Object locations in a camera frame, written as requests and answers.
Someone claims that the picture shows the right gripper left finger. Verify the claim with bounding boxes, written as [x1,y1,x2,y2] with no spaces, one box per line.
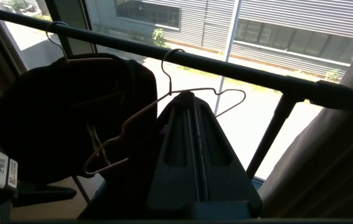
[146,100,201,218]

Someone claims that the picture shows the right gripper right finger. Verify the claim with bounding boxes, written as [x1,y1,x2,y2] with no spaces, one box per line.
[194,96,263,218]

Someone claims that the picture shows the black garment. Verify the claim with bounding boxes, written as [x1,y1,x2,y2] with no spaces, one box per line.
[78,90,263,220]

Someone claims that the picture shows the black shorts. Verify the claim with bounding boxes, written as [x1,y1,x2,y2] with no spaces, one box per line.
[0,52,158,185]

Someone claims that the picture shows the pink clothes hanger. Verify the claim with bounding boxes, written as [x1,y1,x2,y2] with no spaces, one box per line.
[83,48,247,177]
[45,21,126,108]

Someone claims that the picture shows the black clothes rack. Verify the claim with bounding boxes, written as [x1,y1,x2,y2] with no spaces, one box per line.
[0,4,353,206]

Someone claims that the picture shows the window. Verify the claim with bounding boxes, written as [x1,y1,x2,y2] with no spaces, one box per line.
[0,0,353,182]

